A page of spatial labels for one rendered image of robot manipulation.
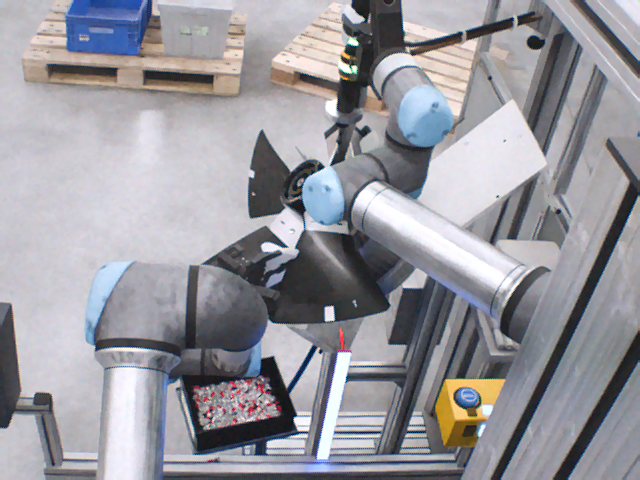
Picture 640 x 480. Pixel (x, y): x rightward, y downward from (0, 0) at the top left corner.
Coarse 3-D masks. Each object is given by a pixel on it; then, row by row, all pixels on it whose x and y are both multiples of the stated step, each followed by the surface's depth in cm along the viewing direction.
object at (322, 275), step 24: (312, 240) 155; (336, 240) 156; (288, 264) 151; (312, 264) 151; (336, 264) 151; (360, 264) 152; (288, 288) 148; (312, 288) 147; (336, 288) 147; (360, 288) 147; (288, 312) 144; (312, 312) 144; (336, 312) 143; (360, 312) 143
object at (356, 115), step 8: (360, 88) 140; (360, 96) 141; (328, 104) 143; (336, 104) 144; (360, 104) 143; (328, 112) 141; (336, 112) 141; (352, 112) 142; (360, 112) 142; (336, 120) 141; (344, 120) 140; (352, 120) 141; (360, 120) 142
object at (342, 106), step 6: (342, 78) 137; (342, 84) 138; (348, 84) 137; (354, 84) 138; (342, 90) 139; (348, 90) 138; (354, 90) 139; (342, 96) 139; (348, 96) 139; (354, 96) 140; (342, 102) 140; (348, 102) 140; (336, 108) 142; (342, 108) 141; (348, 108) 141; (342, 126) 144
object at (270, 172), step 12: (264, 132) 191; (264, 144) 189; (252, 156) 196; (264, 156) 188; (276, 156) 182; (252, 168) 195; (264, 168) 188; (276, 168) 182; (288, 168) 177; (252, 180) 195; (264, 180) 189; (276, 180) 183; (264, 192) 190; (276, 192) 185; (252, 204) 196; (264, 204) 191; (276, 204) 186; (252, 216) 197
